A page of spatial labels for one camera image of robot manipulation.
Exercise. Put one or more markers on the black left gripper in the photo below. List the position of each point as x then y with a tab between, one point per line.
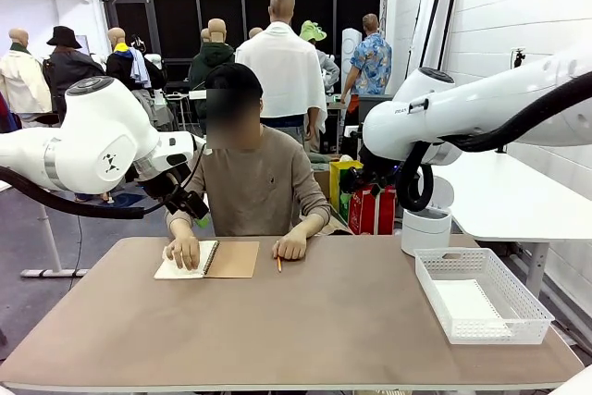
185	203

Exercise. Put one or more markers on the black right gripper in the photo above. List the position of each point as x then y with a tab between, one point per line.
365	177

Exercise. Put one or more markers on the brown spiral notebook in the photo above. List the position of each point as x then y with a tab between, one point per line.
236	261

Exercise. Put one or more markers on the yellow pencil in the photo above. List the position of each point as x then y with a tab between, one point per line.
279	265

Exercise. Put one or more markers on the white paper sheet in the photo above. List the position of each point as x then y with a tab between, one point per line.
462	304

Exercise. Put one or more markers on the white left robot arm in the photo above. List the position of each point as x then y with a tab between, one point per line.
92	145

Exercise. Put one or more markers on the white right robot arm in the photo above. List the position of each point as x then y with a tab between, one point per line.
462	108

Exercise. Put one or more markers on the person's right forearm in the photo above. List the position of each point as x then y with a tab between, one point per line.
181	230

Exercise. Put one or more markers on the person's left forearm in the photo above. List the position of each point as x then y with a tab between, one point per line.
305	228

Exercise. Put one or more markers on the person's right hand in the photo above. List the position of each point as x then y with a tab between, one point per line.
185	251

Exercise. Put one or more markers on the person's left hand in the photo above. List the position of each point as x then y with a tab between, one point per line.
291	247

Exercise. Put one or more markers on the red shopping bag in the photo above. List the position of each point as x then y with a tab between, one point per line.
365	214

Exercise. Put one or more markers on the yellow green shopping bag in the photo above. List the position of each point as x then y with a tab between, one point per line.
340	182

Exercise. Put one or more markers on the grey green cloth pile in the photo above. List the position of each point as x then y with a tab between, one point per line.
324	161

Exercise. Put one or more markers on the white round trash can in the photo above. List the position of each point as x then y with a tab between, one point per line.
423	238

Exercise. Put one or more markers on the person in tan sweater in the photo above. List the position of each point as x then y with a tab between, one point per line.
259	182

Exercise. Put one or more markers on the blue floor item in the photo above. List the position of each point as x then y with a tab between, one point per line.
129	200

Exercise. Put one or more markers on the grey storage bin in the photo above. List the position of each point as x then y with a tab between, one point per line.
370	100

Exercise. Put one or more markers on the mannequin in blue floral shirt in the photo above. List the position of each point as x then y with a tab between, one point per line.
370	66

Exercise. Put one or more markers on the small white stand table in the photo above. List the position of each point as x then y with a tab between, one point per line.
178	95

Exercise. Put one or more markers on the large white side table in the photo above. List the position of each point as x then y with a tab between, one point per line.
509	201

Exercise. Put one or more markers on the black baseball cap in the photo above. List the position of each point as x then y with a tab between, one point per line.
233	78

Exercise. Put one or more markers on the white tower appliance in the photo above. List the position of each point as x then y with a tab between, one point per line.
350	43

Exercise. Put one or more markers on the tall mannequin with white cloth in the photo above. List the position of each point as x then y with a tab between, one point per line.
282	66

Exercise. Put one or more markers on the mannequin in dark green hoodie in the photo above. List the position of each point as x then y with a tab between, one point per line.
210	57

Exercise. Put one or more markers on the mannequin with green hat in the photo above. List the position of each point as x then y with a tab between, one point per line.
312	32

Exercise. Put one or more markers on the mannequin black jacket yellow collar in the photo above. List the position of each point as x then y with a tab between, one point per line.
122	66

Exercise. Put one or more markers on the black framed white panel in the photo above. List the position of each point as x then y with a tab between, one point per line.
451	11
427	20

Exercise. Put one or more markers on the white perforated plastic basket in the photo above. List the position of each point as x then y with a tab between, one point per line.
490	328

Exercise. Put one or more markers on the bare tan mannequin head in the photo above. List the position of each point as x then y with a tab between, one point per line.
205	35
255	33

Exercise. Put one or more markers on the mannequin in cream jacket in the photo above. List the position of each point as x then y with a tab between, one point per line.
23	80

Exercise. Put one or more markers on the white desk leg frame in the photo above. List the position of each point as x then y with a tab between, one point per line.
46	273

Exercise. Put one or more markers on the small camera on tripod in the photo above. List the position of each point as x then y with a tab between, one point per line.
519	58

